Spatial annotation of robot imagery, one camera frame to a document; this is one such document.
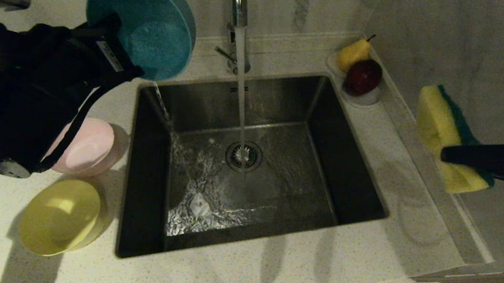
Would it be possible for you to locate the small white dish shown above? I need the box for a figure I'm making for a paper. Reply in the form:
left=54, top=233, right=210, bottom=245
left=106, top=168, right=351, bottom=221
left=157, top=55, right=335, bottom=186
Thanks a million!
left=320, top=50, right=386, bottom=111

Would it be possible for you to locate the running water stream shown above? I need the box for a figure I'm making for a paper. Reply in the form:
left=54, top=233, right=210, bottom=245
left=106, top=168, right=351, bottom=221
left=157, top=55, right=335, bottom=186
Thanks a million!
left=220, top=27, right=264, bottom=161

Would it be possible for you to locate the yellow pear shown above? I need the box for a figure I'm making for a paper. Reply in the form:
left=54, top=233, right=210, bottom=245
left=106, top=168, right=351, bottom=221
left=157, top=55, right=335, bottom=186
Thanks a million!
left=335, top=31, right=375, bottom=76

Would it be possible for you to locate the pink plastic bowl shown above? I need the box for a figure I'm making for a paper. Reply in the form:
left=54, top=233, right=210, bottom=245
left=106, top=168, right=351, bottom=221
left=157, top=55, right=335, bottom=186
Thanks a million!
left=42, top=113, right=126, bottom=181

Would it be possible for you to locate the blue plastic bowl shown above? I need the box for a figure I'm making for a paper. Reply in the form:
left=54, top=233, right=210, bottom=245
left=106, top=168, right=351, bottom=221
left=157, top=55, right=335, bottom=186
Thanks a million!
left=78, top=0, right=201, bottom=86

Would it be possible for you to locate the yellow plastic bowl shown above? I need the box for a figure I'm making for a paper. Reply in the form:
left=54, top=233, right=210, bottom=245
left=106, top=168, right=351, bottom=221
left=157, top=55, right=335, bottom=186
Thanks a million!
left=15, top=173, right=110, bottom=264

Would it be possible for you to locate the stainless steel sink basin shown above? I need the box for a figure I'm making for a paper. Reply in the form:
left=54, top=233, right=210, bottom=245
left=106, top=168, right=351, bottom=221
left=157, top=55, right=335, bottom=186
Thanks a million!
left=114, top=52, right=404, bottom=283

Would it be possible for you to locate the green and yellow sponge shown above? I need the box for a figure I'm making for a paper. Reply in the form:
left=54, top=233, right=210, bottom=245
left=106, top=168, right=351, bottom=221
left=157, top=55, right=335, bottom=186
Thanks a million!
left=408, top=82, right=504, bottom=199

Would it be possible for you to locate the round metal drain strainer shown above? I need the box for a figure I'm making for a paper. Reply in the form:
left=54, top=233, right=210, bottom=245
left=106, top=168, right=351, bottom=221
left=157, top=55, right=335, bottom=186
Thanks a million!
left=223, top=139, right=265, bottom=176

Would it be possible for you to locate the dark red apple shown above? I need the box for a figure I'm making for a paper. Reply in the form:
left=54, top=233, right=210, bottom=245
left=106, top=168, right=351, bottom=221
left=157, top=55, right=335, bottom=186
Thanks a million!
left=342, top=57, right=384, bottom=100

